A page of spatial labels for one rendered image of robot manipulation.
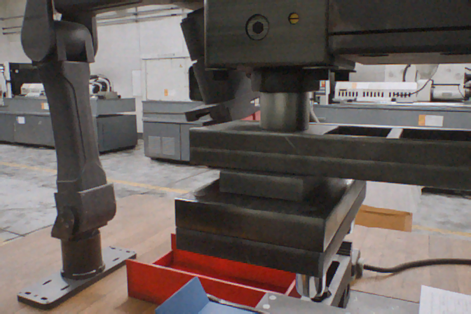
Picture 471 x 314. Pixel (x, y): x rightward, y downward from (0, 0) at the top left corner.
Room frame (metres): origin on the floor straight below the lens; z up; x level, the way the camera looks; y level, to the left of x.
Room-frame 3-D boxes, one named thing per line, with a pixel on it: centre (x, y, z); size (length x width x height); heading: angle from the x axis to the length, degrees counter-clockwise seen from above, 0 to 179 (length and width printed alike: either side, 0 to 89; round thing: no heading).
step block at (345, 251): (0.52, -0.13, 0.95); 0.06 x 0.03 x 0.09; 156
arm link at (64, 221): (0.61, 0.26, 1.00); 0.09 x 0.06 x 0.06; 154
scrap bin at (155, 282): (0.55, 0.04, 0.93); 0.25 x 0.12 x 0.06; 66
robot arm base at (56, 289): (0.61, 0.27, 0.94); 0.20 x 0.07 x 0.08; 156
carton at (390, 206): (2.62, -0.91, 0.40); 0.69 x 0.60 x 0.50; 151
